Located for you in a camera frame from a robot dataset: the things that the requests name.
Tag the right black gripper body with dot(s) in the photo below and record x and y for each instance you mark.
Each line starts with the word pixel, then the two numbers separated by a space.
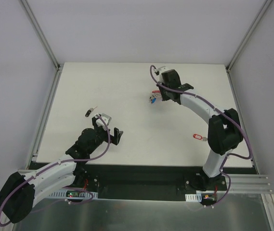
pixel 165 95

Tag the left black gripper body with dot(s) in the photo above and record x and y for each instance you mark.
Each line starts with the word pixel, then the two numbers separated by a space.
pixel 105 134

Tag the red handled keyring carabiner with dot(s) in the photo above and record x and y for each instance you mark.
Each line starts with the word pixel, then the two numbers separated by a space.
pixel 155 96

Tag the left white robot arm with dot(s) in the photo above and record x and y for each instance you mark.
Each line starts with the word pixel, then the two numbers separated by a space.
pixel 22 192

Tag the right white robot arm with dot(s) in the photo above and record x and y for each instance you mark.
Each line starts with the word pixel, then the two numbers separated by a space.
pixel 223 135

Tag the left black tag key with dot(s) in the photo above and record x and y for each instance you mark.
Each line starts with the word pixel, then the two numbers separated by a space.
pixel 90 111

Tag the red tag key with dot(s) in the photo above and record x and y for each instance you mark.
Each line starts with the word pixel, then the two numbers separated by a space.
pixel 199 137

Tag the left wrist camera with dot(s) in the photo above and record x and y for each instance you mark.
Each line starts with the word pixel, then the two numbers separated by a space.
pixel 103 120

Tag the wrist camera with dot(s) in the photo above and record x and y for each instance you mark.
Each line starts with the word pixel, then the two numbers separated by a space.
pixel 103 120
pixel 160 70

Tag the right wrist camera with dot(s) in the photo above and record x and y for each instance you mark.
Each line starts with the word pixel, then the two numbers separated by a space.
pixel 160 70

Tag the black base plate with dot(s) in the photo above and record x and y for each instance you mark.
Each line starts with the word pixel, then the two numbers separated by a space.
pixel 152 183

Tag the left grey cable duct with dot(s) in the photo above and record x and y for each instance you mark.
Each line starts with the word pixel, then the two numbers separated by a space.
pixel 72 194

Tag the grey cable duct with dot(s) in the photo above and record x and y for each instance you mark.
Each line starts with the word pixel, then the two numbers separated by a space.
pixel 193 197
pixel 72 194

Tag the right aluminium frame post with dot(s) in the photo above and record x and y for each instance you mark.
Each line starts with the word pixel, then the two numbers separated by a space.
pixel 253 26

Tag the aluminium frame post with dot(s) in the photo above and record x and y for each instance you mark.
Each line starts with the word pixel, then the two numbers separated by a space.
pixel 39 32
pixel 253 26

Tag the right grey cable duct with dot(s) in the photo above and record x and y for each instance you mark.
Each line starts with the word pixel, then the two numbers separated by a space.
pixel 193 197

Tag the aluminium front rail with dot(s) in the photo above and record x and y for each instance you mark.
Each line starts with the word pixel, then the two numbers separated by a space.
pixel 248 182

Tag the left aluminium frame post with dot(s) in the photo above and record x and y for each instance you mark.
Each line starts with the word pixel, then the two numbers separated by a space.
pixel 39 32

